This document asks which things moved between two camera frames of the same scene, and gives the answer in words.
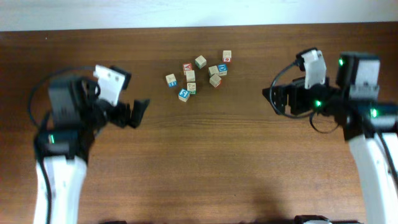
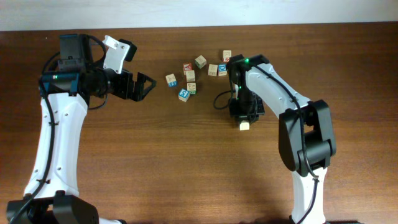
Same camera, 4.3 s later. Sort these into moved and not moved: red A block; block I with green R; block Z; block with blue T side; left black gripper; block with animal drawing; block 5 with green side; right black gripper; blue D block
Moved: block with blue T side; right black gripper; left black gripper
Not moved: block with animal drawing; blue D block; block 5 with green side; red A block; block Z; block I with green R
